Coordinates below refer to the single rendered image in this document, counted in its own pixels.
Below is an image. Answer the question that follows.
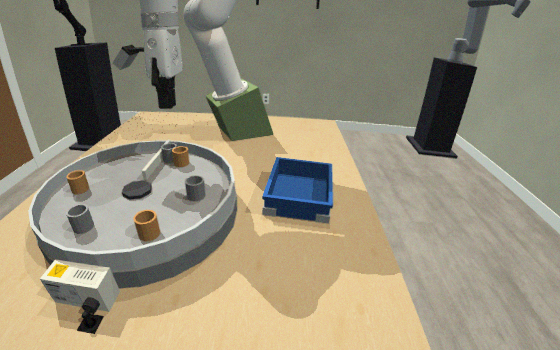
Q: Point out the bronze bushing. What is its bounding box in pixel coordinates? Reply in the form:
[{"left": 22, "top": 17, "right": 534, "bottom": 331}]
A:
[
  {"left": 67, "top": 170, "right": 89, "bottom": 194},
  {"left": 133, "top": 210, "right": 160, "bottom": 241},
  {"left": 172, "top": 146, "right": 189, "bottom": 167}
]

